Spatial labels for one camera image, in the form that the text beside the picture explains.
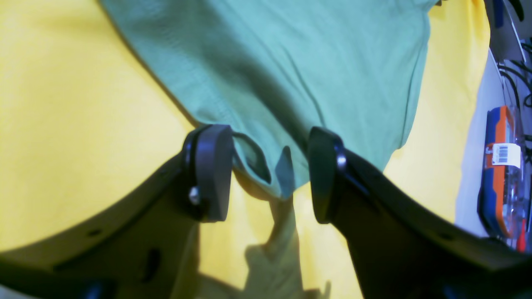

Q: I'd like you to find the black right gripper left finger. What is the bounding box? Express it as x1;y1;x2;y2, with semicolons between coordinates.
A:
1;124;234;299

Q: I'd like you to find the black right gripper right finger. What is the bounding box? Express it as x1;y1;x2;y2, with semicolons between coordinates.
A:
308;127;531;299

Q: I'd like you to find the green T-shirt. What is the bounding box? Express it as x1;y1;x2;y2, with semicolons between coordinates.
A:
101;0;437;199

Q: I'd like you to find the orange blue clamp package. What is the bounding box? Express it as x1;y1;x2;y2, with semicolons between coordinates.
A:
477;105;531;253

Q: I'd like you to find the yellow table cloth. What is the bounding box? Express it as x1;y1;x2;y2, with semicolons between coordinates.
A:
1;0;490;299

